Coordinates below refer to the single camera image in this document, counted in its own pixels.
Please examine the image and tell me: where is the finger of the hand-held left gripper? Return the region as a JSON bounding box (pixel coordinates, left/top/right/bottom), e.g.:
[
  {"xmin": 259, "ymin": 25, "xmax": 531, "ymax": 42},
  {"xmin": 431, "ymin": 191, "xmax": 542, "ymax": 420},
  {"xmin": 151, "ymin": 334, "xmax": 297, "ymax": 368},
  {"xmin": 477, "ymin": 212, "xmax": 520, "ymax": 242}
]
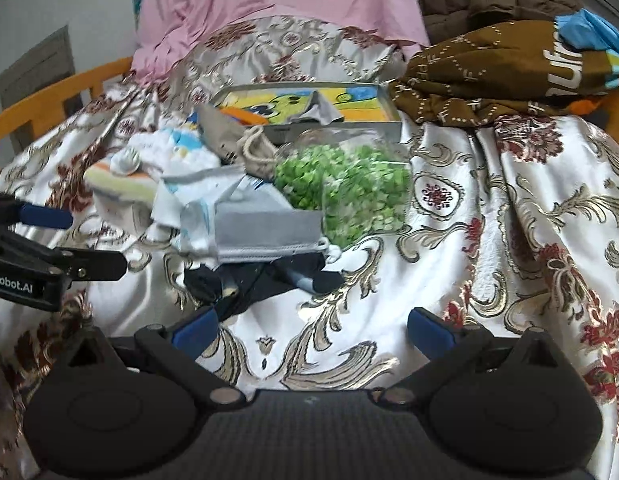
[
  {"xmin": 19, "ymin": 240, "xmax": 127, "ymax": 283},
  {"xmin": 0, "ymin": 192, "xmax": 74, "ymax": 231}
]

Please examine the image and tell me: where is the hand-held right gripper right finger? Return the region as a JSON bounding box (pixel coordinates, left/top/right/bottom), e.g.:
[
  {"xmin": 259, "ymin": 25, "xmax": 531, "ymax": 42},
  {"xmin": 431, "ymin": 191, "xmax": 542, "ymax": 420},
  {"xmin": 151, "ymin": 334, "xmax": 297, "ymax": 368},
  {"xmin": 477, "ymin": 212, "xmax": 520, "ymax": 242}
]
[{"xmin": 374, "ymin": 307, "xmax": 565, "ymax": 406}]

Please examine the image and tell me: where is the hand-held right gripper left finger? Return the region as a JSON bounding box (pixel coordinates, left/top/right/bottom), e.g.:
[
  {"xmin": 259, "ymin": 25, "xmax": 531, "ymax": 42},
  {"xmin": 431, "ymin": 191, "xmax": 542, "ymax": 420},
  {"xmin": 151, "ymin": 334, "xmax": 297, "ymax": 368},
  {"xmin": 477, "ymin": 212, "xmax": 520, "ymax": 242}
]
[{"xmin": 59, "ymin": 306, "xmax": 246, "ymax": 406}]

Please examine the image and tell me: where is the striped towel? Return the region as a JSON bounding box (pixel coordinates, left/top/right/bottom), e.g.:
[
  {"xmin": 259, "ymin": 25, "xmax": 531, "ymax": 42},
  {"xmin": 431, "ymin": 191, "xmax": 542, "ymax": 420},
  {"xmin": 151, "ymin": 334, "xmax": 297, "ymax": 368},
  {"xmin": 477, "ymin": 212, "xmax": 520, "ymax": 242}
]
[{"xmin": 84, "ymin": 157, "xmax": 160, "ymax": 221}]

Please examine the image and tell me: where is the black cloth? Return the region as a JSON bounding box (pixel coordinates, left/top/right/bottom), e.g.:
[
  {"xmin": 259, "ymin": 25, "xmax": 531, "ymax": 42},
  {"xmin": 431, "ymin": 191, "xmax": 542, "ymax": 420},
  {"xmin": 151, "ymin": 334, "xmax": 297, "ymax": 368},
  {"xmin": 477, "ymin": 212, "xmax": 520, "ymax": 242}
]
[{"xmin": 182, "ymin": 252, "xmax": 327, "ymax": 321}]

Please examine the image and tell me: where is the grey felt pouch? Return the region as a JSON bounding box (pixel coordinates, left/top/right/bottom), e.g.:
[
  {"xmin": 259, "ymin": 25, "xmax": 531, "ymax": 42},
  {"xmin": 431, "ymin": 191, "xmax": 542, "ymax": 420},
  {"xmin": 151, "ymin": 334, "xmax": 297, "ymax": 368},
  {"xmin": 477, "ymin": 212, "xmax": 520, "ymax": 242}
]
[{"xmin": 196, "ymin": 102, "xmax": 250, "ymax": 163}]

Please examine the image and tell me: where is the grey metal tray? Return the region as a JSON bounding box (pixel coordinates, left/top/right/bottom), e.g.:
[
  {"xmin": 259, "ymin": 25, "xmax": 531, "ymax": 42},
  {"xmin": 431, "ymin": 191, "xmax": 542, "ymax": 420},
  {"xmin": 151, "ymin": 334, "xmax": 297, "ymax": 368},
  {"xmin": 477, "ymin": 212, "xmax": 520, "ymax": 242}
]
[{"xmin": 209, "ymin": 80, "xmax": 403, "ymax": 143}]

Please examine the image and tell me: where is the floral satin bedspread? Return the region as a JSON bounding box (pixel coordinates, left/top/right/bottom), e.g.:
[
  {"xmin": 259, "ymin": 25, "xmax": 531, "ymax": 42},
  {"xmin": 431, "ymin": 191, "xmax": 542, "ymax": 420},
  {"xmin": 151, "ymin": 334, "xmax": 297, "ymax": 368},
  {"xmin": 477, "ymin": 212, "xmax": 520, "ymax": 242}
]
[{"xmin": 0, "ymin": 15, "xmax": 619, "ymax": 480}]

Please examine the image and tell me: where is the white printed cloth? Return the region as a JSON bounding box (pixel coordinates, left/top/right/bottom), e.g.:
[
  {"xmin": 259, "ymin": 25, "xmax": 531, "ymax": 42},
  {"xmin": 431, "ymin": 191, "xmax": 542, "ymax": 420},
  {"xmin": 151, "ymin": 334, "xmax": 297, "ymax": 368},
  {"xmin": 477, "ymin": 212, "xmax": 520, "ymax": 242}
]
[{"xmin": 149, "ymin": 167, "xmax": 250, "ymax": 261}]

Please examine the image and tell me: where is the plastic bag of green pieces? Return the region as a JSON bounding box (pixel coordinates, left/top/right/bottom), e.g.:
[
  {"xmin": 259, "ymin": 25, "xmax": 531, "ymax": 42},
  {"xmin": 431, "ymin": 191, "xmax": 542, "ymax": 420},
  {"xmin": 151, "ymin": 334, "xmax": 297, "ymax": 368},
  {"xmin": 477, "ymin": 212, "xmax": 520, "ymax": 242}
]
[{"xmin": 272, "ymin": 127, "xmax": 415, "ymax": 248}]

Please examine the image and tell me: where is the colourful cartoon towel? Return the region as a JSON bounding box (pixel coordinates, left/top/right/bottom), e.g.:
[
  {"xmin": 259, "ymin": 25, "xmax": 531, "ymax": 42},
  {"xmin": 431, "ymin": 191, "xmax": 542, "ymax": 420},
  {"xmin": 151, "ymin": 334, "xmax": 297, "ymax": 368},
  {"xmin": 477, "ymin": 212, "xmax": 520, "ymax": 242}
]
[{"xmin": 216, "ymin": 87, "xmax": 393, "ymax": 126}]

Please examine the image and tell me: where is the grey cloth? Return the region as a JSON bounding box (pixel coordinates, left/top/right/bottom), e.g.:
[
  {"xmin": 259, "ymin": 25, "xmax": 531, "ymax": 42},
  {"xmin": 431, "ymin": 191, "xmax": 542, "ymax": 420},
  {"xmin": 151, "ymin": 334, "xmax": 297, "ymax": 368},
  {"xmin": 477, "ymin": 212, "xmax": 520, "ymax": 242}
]
[{"xmin": 288, "ymin": 89, "xmax": 343, "ymax": 126}]

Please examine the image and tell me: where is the brown patterned blanket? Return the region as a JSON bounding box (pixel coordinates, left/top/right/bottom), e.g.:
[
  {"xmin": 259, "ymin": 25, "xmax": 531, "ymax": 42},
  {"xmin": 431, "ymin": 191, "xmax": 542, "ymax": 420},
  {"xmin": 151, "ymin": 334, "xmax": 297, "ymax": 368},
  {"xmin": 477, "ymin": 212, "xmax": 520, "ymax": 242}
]
[{"xmin": 392, "ymin": 20, "xmax": 619, "ymax": 126}]

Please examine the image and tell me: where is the yellow wooden board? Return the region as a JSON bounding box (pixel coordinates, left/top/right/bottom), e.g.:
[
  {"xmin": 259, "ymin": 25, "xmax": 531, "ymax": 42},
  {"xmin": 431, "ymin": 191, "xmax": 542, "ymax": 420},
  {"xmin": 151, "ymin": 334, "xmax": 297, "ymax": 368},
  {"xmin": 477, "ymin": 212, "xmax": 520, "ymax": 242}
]
[{"xmin": 599, "ymin": 91, "xmax": 619, "ymax": 136}]

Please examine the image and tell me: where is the pink sheet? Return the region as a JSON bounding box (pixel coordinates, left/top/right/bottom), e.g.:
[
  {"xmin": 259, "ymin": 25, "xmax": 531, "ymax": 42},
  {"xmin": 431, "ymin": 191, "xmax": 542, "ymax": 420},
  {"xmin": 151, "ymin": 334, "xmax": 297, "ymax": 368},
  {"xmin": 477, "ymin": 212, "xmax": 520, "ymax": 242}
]
[{"xmin": 132, "ymin": 0, "xmax": 430, "ymax": 81}]

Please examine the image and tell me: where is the light blue printed cloth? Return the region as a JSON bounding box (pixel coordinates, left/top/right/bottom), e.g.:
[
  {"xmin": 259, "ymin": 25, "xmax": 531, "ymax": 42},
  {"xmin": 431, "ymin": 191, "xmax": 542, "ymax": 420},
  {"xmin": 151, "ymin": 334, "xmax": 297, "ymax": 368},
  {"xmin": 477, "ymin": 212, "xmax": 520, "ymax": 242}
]
[{"xmin": 554, "ymin": 9, "xmax": 619, "ymax": 91}]

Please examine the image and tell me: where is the orange wooden chair frame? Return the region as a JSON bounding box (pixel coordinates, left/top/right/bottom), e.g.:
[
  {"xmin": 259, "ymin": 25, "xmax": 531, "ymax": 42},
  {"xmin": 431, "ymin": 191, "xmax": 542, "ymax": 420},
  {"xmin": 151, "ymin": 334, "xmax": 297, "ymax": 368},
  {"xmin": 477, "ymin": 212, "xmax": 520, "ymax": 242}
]
[{"xmin": 0, "ymin": 57, "xmax": 135, "ymax": 171}]

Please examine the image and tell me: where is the grey wall panel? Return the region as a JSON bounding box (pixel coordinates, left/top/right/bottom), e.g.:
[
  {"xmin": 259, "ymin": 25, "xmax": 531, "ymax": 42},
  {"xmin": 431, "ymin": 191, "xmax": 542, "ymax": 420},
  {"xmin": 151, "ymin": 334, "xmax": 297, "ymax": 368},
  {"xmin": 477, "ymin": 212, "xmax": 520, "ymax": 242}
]
[{"xmin": 0, "ymin": 25, "xmax": 77, "ymax": 156}]

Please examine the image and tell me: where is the beige rope drawstring bag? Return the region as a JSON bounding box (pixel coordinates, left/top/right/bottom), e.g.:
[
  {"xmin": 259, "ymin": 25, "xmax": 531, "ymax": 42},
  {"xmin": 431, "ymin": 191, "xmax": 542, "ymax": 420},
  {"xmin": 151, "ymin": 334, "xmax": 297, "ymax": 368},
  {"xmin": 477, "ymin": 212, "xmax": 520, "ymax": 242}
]
[{"xmin": 234, "ymin": 125, "xmax": 280, "ymax": 181}]

